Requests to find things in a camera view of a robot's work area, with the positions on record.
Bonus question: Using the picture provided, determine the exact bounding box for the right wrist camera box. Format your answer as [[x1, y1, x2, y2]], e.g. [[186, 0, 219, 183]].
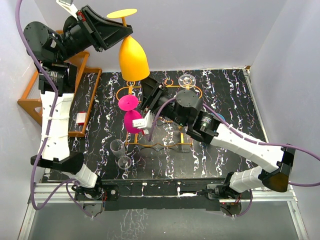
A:
[[132, 111, 155, 135]]

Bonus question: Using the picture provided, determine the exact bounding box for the gold wire wine glass rack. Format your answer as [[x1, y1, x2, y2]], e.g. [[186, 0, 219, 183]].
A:
[[115, 79, 203, 148]]

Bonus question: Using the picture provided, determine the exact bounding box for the clear champagne flute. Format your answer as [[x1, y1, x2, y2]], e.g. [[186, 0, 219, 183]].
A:
[[110, 139, 132, 170]]

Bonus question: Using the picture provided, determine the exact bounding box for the pink plastic wine glass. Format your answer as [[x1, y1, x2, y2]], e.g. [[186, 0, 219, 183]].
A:
[[118, 94, 142, 134]]

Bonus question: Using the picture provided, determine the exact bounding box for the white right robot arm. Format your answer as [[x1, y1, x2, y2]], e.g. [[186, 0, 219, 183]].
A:
[[140, 77, 295, 199]]

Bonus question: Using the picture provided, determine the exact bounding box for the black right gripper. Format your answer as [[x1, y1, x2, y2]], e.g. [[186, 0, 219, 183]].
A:
[[139, 73, 188, 128]]

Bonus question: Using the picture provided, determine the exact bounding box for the black base bar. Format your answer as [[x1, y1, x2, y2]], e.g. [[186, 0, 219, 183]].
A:
[[74, 178, 253, 212]]

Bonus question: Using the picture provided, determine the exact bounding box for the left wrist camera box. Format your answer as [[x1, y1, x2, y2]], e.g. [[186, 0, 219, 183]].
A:
[[56, 0, 78, 18]]

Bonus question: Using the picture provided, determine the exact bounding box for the orange wooden shelf rack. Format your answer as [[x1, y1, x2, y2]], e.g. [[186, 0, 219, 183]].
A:
[[17, 30, 103, 138]]

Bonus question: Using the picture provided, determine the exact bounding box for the orange plastic wine glass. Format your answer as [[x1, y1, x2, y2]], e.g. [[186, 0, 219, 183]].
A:
[[106, 8, 150, 81]]

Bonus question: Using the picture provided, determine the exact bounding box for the red white small box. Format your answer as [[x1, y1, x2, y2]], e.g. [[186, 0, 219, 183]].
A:
[[75, 112, 87, 126]]

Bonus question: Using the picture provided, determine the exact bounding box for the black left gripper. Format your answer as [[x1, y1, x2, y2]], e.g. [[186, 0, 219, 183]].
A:
[[56, 5, 133, 63]]

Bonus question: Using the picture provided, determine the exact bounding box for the short clear wine glass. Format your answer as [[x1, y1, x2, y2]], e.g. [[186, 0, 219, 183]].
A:
[[178, 125, 188, 134]]

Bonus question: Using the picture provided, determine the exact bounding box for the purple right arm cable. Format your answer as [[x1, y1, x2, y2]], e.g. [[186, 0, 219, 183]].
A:
[[147, 97, 320, 218]]

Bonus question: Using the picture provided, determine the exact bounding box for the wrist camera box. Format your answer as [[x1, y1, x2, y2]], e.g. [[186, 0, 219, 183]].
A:
[[56, 0, 78, 18], [132, 111, 155, 135]]

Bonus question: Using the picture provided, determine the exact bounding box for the tall clear wine glass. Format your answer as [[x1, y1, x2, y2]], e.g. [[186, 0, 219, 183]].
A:
[[178, 74, 196, 89]]

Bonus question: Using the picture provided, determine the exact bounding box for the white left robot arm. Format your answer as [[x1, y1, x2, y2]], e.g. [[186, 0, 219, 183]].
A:
[[23, 5, 133, 200]]

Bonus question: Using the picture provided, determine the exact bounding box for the blue plastic wine glass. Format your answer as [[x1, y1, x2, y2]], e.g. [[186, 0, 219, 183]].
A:
[[217, 113, 226, 121]]

